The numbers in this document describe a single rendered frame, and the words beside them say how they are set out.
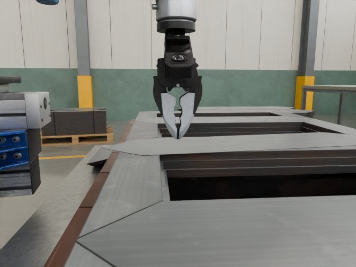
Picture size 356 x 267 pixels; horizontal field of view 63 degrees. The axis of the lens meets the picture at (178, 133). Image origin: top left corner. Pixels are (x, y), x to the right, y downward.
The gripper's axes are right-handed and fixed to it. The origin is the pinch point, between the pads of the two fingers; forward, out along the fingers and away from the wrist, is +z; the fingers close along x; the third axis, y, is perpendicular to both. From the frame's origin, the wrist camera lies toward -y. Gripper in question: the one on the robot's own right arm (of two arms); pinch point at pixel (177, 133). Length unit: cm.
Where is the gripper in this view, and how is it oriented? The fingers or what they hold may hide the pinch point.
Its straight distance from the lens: 55.4
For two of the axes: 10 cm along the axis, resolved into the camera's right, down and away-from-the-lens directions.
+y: -0.9, -1.9, 9.8
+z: 0.1, 9.8, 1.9
